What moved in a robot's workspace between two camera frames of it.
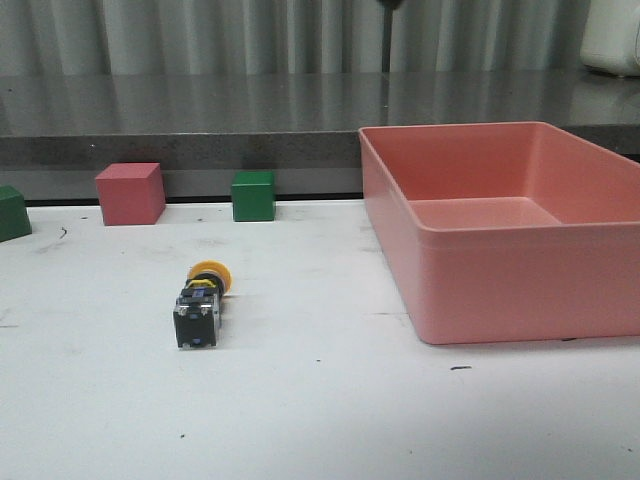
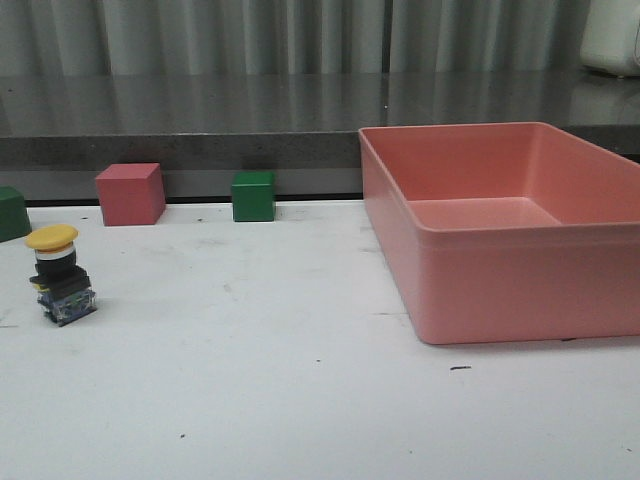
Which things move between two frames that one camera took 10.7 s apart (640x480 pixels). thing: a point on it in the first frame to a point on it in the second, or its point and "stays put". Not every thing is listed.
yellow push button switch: (197, 309) to (63, 288)
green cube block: (254, 197) stays put
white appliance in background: (610, 39) stays put
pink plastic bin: (506, 231) stays put
